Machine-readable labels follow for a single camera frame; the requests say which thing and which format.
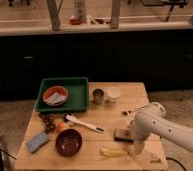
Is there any blue sponge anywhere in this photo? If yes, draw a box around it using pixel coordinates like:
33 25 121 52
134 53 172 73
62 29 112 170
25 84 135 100
26 132 49 153

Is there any white paper cup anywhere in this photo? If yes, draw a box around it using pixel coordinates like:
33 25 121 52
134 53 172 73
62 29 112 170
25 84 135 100
106 87 120 103

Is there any black cable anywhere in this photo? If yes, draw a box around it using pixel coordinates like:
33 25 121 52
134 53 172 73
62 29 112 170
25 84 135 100
165 157 188 171

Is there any wooden table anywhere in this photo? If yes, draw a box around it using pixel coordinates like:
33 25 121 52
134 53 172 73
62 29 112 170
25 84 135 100
15 83 168 171

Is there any orange peach fruit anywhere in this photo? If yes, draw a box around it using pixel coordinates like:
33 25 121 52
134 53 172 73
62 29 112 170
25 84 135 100
56 122 70 133

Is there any metal fork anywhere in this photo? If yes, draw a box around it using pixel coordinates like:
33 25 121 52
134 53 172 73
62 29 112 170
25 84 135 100
121 106 145 116

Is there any yellow banana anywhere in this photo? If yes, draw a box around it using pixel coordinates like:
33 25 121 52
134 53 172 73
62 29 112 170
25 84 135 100
100 147 127 157

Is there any green plastic tray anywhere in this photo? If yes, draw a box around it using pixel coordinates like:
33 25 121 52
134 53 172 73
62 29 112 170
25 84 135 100
35 77 89 114

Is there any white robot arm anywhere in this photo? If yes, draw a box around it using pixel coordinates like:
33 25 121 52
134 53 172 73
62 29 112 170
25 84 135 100
131 102 193 154

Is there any metal cup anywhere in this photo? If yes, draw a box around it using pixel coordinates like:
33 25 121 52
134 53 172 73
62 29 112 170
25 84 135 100
93 89 104 104

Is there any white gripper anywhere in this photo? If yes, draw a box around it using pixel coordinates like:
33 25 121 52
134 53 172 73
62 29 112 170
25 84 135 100
132 124 148 155

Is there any dark red bowl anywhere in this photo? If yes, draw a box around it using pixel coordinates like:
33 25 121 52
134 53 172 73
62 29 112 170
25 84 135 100
55 129 82 157

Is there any white handled brush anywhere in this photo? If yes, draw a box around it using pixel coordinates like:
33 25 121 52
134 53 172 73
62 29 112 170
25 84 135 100
63 114 105 133

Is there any bunch of dark grapes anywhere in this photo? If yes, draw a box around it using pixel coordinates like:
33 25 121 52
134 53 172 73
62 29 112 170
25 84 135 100
39 114 56 134

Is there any black whiteboard eraser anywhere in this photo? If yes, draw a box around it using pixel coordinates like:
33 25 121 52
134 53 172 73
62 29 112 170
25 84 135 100
114 129 134 142

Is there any grey folded cloth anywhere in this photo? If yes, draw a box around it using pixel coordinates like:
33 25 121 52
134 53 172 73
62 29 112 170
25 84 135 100
45 92 66 104

